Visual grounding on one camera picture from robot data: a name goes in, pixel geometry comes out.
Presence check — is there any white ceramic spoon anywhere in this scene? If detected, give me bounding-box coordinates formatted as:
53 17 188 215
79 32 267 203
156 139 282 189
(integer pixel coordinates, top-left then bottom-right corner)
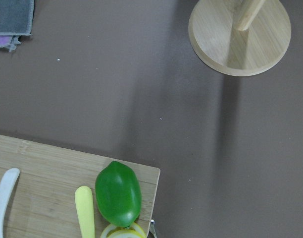
0 168 20 238

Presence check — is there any green lime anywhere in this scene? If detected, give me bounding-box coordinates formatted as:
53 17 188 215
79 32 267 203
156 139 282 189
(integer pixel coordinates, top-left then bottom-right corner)
95 161 142 228

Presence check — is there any yellow plastic knife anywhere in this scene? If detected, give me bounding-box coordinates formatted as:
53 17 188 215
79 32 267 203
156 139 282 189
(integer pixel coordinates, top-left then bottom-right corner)
75 186 95 238

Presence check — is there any back lemon slice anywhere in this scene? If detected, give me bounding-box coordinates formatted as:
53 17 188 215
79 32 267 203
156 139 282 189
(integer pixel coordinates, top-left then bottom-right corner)
100 223 147 238

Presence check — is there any large lemon slice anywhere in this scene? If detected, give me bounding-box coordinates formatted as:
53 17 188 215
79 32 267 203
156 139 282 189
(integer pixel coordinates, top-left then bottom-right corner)
108 229 145 238

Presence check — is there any wooden cup tree stand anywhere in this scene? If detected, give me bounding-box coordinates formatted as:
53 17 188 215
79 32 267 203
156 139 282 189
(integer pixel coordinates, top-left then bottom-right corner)
188 0 291 76

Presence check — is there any wooden cutting board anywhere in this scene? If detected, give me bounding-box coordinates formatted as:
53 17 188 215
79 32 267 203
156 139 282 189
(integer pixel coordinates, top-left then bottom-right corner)
0 133 161 238

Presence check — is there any purple folded cloth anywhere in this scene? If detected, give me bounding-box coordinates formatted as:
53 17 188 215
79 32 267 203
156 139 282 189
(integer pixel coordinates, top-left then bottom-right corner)
0 36 21 52

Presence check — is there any grey folded cloth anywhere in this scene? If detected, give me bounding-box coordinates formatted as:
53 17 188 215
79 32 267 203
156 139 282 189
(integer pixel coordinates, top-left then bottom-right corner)
0 0 34 36

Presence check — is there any metal board handle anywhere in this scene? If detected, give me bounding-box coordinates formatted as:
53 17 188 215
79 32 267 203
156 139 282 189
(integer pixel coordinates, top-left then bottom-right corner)
149 219 157 238

